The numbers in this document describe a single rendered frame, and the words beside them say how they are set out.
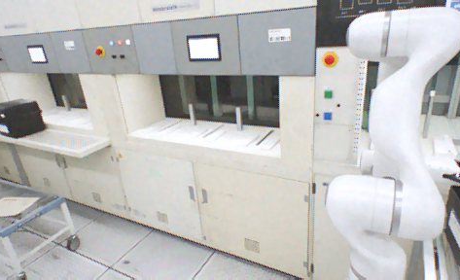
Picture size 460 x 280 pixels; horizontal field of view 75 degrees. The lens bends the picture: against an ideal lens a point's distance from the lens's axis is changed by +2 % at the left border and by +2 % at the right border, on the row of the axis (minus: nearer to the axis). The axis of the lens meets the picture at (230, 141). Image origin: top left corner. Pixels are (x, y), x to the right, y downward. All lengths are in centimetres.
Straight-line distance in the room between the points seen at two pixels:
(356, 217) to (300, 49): 87
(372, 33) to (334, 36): 60
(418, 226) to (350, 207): 12
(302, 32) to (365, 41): 64
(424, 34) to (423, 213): 36
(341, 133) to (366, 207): 78
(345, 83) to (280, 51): 32
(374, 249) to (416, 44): 45
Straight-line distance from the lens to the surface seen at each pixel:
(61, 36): 244
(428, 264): 121
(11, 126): 290
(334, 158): 150
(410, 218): 70
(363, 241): 77
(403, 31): 77
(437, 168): 108
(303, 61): 139
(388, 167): 98
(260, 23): 144
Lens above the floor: 153
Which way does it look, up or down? 22 degrees down
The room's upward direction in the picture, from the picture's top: 5 degrees counter-clockwise
